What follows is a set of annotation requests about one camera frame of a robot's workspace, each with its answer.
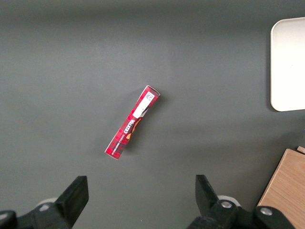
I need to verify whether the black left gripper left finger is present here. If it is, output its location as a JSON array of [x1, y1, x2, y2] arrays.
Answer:
[[0, 176, 90, 229]]

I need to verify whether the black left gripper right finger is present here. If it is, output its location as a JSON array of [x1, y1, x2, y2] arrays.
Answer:
[[188, 174, 295, 229]]

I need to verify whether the wooden drawer cabinet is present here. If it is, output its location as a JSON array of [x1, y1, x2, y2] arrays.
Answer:
[[257, 148, 305, 229]]

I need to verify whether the red cookie box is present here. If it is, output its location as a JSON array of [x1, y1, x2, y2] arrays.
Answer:
[[104, 85, 161, 161]]

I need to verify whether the cream plastic tray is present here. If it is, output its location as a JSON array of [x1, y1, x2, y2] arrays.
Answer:
[[270, 17, 305, 112]]

